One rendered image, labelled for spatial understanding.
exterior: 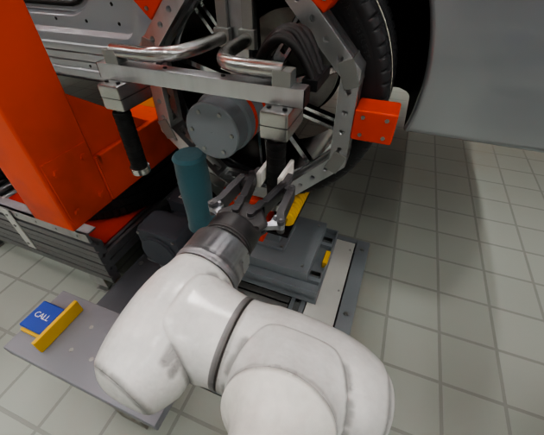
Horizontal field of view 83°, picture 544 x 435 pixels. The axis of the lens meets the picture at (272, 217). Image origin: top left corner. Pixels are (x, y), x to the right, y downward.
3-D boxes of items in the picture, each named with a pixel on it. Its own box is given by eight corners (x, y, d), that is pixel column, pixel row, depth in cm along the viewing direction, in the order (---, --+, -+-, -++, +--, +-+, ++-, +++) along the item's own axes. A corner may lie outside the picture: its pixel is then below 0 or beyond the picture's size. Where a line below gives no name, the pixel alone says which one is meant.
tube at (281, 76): (321, 57, 62) (327, -9, 55) (290, 89, 49) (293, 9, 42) (243, 48, 67) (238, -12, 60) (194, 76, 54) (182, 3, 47)
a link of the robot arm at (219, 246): (237, 307, 42) (255, 274, 46) (231, 264, 36) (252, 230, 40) (180, 286, 45) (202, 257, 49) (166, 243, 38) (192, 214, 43)
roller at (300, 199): (317, 181, 115) (319, 168, 112) (291, 233, 95) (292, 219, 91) (302, 178, 117) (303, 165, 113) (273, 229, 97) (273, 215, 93)
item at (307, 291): (336, 243, 146) (338, 229, 140) (314, 305, 122) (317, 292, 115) (240, 217, 160) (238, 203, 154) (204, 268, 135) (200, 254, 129)
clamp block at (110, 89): (154, 97, 68) (147, 71, 64) (124, 113, 61) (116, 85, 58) (135, 93, 69) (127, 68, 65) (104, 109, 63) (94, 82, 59)
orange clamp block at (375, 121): (355, 125, 76) (394, 131, 73) (349, 140, 70) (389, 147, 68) (361, 96, 71) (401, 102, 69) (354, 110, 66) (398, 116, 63)
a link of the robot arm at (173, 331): (174, 286, 45) (257, 320, 42) (92, 396, 34) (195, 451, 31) (161, 236, 38) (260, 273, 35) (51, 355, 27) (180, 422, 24)
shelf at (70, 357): (202, 353, 74) (200, 347, 72) (158, 431, 62) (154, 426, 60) (67, 296, 86) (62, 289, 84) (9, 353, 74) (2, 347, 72)
